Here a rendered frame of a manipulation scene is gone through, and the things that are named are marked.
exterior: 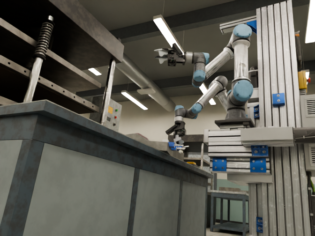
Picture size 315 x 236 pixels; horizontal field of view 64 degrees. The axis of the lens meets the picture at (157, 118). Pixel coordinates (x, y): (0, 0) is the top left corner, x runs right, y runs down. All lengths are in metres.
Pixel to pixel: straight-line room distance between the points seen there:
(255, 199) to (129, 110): 9.02
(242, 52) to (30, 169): 1.38
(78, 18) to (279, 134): 1.74
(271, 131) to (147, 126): 8.50
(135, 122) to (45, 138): 9.26
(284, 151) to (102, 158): 1.14
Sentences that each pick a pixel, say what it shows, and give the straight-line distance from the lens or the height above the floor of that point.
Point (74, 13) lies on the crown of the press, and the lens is 2.30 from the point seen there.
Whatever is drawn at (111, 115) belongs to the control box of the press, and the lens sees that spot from 2.68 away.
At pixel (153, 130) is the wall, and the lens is 9.66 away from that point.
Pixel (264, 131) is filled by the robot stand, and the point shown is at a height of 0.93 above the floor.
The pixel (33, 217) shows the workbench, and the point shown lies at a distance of 0.97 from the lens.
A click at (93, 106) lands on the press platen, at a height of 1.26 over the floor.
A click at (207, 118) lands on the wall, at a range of 9.03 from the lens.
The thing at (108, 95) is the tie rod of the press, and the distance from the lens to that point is 2.46.
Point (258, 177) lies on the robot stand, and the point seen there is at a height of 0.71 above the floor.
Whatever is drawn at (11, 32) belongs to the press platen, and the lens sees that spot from 2.04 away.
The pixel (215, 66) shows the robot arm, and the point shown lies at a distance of 1.84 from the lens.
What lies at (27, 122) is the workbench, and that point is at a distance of 0.98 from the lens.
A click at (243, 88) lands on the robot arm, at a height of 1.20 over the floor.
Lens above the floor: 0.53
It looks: 18 degrees up
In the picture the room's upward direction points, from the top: 6 degrees clockwise
